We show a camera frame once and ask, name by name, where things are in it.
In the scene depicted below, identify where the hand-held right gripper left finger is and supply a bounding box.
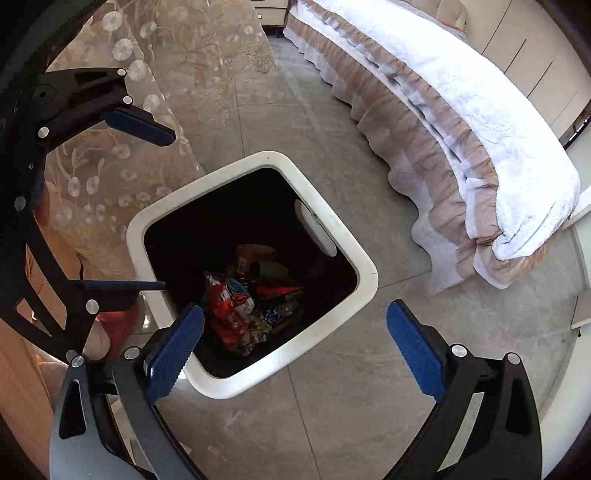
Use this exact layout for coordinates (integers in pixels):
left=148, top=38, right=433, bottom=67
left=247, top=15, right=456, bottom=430
left=48, top=304, right=206, bottom=480

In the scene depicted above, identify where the tufted beige headboard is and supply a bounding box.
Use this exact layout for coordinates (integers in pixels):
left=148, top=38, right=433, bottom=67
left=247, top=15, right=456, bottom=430
left=413, top=0, right=469, bottom=35

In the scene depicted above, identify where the nightstand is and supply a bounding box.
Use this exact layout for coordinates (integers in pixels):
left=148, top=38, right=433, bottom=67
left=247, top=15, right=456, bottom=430
left=253, top=0, right=291, bottom=29

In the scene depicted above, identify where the red slipper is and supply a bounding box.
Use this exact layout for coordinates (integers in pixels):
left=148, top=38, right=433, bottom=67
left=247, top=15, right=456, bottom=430
left=95, top=305, right=141, bottom=361

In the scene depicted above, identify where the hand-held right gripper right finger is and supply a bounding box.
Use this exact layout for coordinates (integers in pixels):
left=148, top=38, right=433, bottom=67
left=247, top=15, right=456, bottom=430
left=386, top=299, right=542, bottom=480

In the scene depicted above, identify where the wardrobe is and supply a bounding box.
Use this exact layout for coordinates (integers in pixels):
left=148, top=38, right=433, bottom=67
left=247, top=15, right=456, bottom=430
left=466, top=0, right=591, bottom=144

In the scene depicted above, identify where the red snack wrapper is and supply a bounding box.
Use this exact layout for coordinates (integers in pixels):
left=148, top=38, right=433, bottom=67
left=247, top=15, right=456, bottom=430
left=203, top=270, right=257, bottom=354

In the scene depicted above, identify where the green wrapper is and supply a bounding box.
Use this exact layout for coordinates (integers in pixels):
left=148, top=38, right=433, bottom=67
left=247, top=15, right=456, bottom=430
left=252, top=261, right=289, bottom=281

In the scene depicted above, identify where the white trash bin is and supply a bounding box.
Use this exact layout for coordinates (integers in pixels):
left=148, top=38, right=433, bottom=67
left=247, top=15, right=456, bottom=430
left=126, top=151, right=378, bottom=400

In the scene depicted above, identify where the patterned wrapper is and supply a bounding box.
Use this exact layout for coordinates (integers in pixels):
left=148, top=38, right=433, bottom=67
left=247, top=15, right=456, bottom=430
left=235, top=318, right=273, bottom=356

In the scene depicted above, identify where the bed with white quilt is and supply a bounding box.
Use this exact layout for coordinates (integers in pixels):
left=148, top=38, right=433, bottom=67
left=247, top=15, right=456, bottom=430
left=283, top=0, right=564, bottom=296

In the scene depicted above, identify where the red carton box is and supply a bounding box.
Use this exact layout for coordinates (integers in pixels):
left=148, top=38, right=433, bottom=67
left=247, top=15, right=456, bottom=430
left=254, top=284, right=305, bottom=299

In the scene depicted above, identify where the embroidered tan tablecloth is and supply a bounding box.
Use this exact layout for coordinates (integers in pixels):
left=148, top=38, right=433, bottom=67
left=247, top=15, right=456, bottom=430
left=0, top=0, right=278, bottom=467

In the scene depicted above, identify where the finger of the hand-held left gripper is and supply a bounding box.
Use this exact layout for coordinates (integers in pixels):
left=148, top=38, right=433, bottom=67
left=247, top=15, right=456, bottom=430
left=28, top=67, right=177, bottom=148
left=0, top=203, right=166, bottom=365

